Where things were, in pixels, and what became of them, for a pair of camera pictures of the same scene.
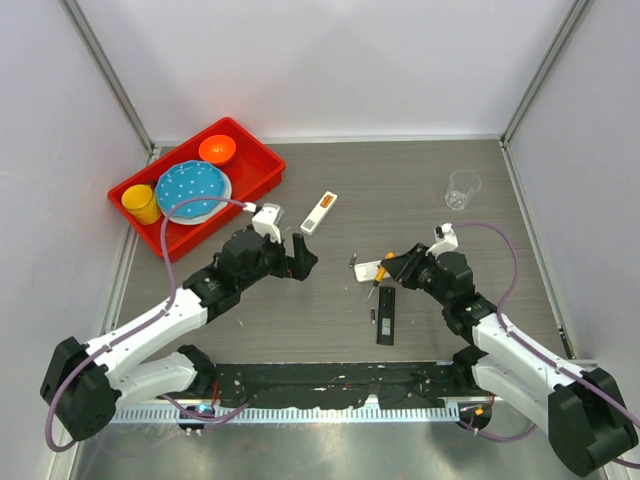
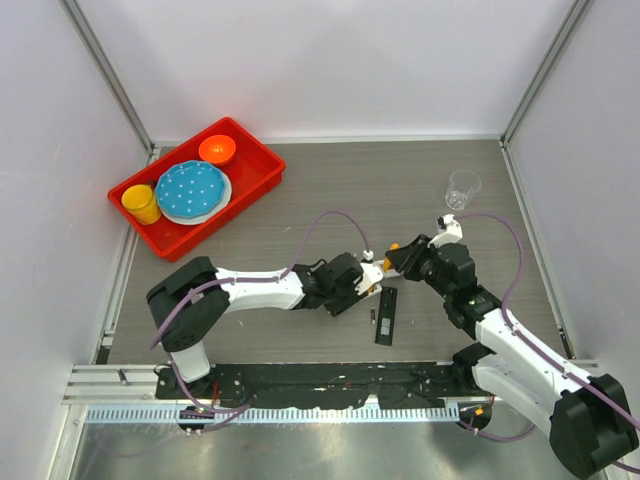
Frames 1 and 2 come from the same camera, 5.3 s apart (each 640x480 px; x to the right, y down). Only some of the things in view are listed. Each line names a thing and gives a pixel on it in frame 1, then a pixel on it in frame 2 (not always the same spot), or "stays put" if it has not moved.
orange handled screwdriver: x=380 y=273 to x=387 y=264
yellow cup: x=140 y=201 stays put
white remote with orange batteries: x=318 y=212 to x=375 y=289
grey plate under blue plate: x=188 y=221 stays put
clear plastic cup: x=462 y=186 stays put
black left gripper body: x=282 y=258 to x=353 y=279
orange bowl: x=217 y=149 stays put
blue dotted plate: x=188 y=180 stays put
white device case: x=267 y=218 to x=371 y=274
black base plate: x=400 y=385 stays put
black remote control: x=386 y=316 stays put
